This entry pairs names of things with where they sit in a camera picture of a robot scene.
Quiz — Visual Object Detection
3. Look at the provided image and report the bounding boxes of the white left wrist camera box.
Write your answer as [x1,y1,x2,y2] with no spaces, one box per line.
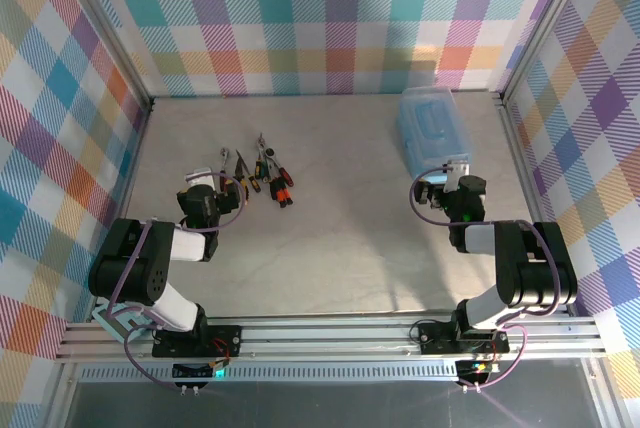
[183,166,215,188]

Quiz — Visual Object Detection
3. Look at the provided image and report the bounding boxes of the wide aluminium base rail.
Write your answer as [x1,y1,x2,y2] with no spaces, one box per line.
[53,314,609,365]

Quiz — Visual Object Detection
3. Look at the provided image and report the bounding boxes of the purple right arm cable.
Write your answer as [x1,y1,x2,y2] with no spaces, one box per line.
[409,162,561,392]

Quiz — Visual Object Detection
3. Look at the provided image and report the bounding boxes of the aluminium table edge rail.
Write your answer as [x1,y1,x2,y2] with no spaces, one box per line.
[497,92,576,319]
[92,100,156,299]

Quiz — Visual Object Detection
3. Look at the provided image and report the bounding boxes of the light blue calculator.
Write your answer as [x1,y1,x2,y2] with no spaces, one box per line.
[91,300,151,344]

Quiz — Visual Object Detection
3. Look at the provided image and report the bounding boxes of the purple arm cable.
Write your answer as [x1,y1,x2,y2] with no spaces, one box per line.
[107,171,250,392]
[409,162,561,392]

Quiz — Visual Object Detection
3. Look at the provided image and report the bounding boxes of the grey slotted cable duct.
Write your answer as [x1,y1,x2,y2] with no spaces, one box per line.
[77,365,464,385]

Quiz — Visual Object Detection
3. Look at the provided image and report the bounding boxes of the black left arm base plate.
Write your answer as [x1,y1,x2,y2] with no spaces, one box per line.
[151,325,245,360]

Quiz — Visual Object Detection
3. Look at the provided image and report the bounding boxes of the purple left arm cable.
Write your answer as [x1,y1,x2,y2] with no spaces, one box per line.
[107,171,250,392]

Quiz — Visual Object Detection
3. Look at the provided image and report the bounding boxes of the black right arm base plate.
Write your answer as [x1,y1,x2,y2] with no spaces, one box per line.
[418,321,512,355]

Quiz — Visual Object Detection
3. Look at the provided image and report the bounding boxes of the aluminium frame post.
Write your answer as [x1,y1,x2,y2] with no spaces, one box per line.
[582,357,629,428]
[498,0,599,109]
[52,0,155,112]
[42,362,84,428]

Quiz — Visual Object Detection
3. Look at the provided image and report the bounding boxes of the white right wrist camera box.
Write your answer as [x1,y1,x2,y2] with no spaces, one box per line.
[446,159,472,194]

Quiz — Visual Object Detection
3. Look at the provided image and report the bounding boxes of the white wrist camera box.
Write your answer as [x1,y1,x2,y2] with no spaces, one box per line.
[446,159,472,194]
[183,166,215,188]

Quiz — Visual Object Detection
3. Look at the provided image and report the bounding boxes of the blue plastic tool box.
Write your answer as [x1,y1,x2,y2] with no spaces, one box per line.
[396,86,474,184]

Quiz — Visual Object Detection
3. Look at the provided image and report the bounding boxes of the ratchet wrench red black handle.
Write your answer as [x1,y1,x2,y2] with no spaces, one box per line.
[218,146,236,194]

